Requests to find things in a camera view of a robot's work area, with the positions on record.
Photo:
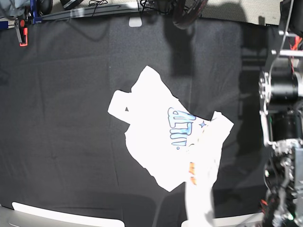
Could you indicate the white printed t-shirt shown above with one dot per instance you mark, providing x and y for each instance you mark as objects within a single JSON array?
[{"x": 173, "y": 145}]

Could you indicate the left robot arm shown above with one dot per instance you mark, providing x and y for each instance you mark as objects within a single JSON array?
[{"x": 281, "y": 115}]

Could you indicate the black table cloth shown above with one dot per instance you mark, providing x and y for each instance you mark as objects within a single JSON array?
[{"x": 61, "y": 150}]

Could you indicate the red clamp upper left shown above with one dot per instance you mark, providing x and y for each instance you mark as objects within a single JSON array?
[{"x": 24, "y": 37}]

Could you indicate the camera mount pole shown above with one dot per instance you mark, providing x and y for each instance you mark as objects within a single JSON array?
[{"x": 183, "y": 13}]

